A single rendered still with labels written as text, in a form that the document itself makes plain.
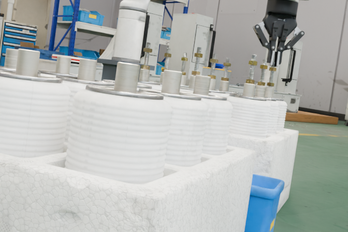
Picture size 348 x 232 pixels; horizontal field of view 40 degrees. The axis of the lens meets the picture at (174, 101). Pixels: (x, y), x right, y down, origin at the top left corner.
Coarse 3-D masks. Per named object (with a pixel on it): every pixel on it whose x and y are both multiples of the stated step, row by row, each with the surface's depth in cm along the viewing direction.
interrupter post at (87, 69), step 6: (84, 60) 60; (90, 60) 60; (84, 66) 60; (90, 66) 60; (78, 72) 61; (84, 72) 60; (90, 72) 60; (78, 78) 61; (84, 78) 60; (90, 78) 61
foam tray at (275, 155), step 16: (240, 144) 90; (256, 144) 89; (272, 144) 88; (288, 144) 108; (256, 160) 89; (272, 160) 89; (288, 160) 112; (272, 176) 92; (288, 176) 117; (288, 192) 123
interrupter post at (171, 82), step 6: (168, 72) 56; (174, 72) 56; (180, 72) 56; (168, 78) 56; (174, 78) 56; (180, 78) 57; (162, 84) 57; (168, 84) 56; (174, 84) 56; (180, 84) 57; (162, 90) 57; (168, 90) 56; (174, 90) 56
